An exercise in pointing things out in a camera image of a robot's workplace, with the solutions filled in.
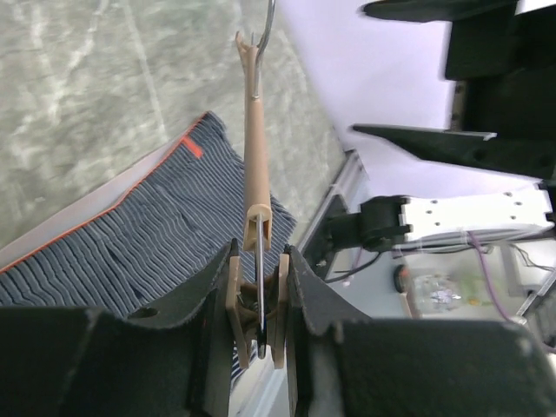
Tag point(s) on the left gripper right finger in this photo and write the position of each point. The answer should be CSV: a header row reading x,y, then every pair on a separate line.
x,y
343,363

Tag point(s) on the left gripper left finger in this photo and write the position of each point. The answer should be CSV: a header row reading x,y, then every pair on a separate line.
x,y
172,357

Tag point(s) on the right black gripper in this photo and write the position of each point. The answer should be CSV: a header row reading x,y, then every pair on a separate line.
x,y
504,62

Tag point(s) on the beige clip hanger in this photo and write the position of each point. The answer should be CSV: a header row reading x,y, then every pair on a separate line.
x,y
257,311

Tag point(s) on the navy striped underwear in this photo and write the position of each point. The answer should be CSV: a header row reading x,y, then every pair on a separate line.
x,y
164,230

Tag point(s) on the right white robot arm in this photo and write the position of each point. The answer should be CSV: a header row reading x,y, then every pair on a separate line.
x,y
518,213

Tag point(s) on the side aluminium rail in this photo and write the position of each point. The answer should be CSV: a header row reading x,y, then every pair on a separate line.
x,y
340,197

